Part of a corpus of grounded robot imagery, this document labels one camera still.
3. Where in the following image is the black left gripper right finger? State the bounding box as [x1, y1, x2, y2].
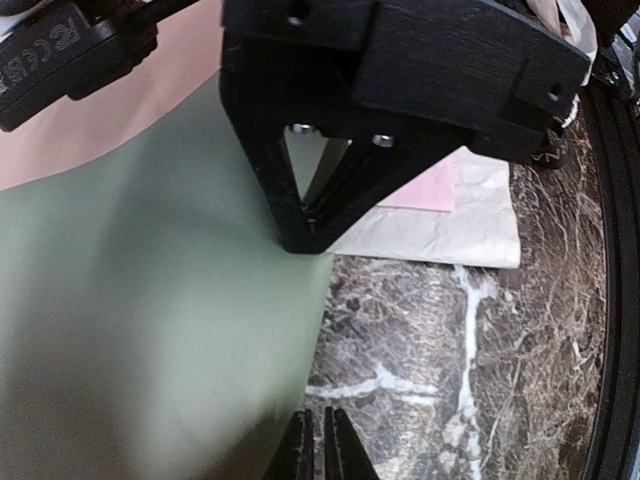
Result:
[324, 407, 380, 480]

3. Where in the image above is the cream ribbon pile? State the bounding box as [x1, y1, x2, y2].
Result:
[526, 0, 598, 59]

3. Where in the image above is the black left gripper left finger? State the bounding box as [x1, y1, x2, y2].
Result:
[262, 410, 314, 480]

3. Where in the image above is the pink wrapping paper sheet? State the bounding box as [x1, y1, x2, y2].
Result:
[330, 147, 521, 269]

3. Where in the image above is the peach green wrapping paper sheet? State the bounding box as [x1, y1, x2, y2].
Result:
[0, 0, 351, 480]

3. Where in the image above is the black lettered ribbon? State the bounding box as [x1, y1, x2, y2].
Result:
[524, 94, 580, 170]

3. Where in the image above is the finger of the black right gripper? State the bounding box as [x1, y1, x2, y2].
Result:
[219, 74, 350, 255]

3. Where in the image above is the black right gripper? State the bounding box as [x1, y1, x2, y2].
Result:
[220, 1, 589, 254]

